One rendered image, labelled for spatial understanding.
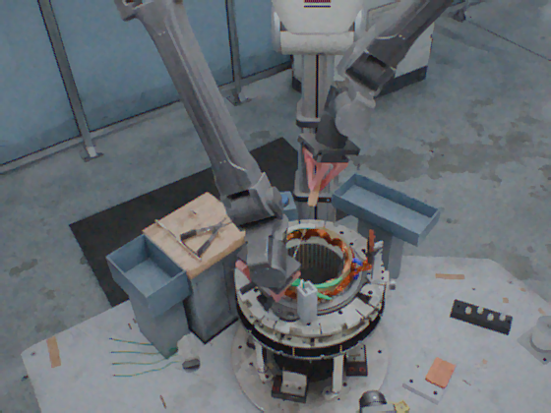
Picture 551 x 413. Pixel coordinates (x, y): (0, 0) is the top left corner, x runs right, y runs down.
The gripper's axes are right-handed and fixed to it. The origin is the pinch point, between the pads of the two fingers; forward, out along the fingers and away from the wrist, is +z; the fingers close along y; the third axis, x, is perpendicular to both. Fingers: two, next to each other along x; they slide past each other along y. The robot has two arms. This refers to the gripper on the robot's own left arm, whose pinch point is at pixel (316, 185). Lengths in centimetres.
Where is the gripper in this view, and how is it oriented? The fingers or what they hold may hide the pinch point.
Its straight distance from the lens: 109.9
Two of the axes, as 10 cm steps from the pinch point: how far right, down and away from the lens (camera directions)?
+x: -4.6, -5.2, 7.2
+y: 8.6, -0.4, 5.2
